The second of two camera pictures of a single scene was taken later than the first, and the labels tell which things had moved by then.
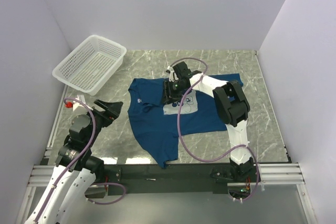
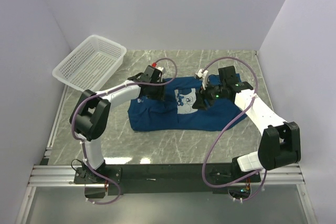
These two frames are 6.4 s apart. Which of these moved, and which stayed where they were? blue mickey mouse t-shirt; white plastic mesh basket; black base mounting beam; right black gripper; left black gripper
Moved: left black gripper; blue mickey mouse t-shirt; right black gripper
Stayed: black base mounting beam; white plastic mesh basket
